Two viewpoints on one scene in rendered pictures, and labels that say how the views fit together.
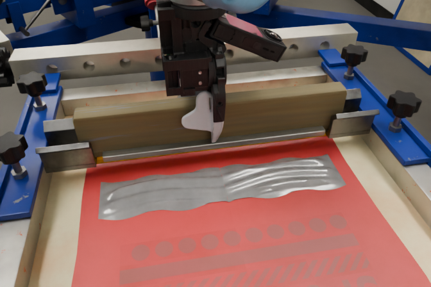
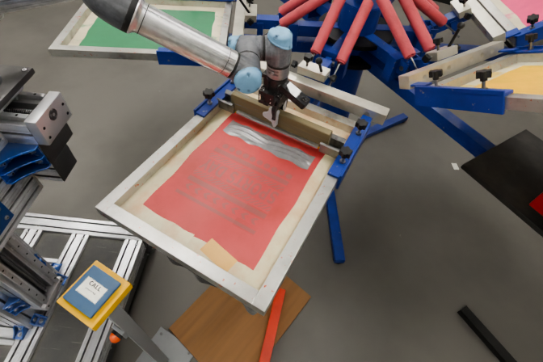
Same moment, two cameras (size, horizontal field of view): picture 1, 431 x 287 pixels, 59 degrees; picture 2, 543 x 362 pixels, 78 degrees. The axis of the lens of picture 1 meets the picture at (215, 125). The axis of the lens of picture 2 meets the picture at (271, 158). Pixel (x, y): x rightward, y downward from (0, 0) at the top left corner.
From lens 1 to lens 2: 78 cm
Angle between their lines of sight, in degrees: 28
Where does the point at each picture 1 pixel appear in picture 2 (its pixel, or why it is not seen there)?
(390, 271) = (285, 196)
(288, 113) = (305, 131)
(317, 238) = (276, 175)
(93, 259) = (212, 140)
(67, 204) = (218, 120)
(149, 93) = not seen: hidden behind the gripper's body
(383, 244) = (293, 190)
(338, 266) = (273, 185)
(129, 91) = not seen: hidden behind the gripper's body
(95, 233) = (218, 133)
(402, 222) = (309, 190)
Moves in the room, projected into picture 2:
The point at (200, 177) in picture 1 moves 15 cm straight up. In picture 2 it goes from (262, 136) to (263, 106)
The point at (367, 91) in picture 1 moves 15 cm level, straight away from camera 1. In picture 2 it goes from (355, 144) to (389, 132)
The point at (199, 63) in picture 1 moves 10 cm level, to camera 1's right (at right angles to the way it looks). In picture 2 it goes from (269, 96) to (292, 109)
